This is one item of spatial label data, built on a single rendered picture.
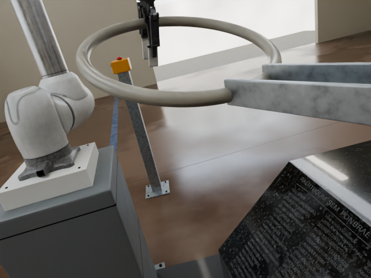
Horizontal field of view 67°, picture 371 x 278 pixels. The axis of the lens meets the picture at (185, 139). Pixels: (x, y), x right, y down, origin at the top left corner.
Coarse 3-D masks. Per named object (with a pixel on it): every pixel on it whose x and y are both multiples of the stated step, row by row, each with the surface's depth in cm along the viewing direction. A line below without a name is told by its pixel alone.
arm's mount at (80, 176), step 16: (80, 160) 98; (96, 160) 108; (16, 176) 96; (48, 176) 90; (64, 176) 88; (80, 176) 89; (0, 192) 86; (16, 192) 86; (32, 192) 88; (48, 192) 89; (64, 192) 90
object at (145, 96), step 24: (120, 24) 79; (144, 24) 83; (168, 24) 85; (192, 24) 85; (216, 24) 83; (264, 48) 70; (96, 72) 55; (264, 72) 57; (120, 96) 52; (144, 96) 50; (168, 96) 50; (192, 96) 50; (216, 96) 51
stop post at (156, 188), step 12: (120, 60) 187; (120, 72) 189; (132, 84) 198; (132, 108) 201; (132, 120) 204; (144, 132) 209; (144, 144) 212; (144, 156) 216; (156, 168) 225; (156, 180) 225; (156, 192) 228; (168, 192) 224
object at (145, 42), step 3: (141, 39) 90; (144, 39) 90; (147, 39) 90; (144, 42) 91; (147, 42) 91; (144, 45) 91; (147, 45) 92; (144, 48) 92; (147, 48) 92; (144, 51) 93; (147, 51) 93; (144, 54) 93; (147, 54) 94; (144, 57) 94; (147, 57) 94
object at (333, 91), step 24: (288, 72) 53; (312, 72) 49; (336, 72) 46; (360, 72) 43; (240, 96) 50; (264, 96) 46; (288, 96) 42; (312, 96) 39; (336, 96) 36; (360, 96) 34; (336, 120) 37; (360, 120) 35
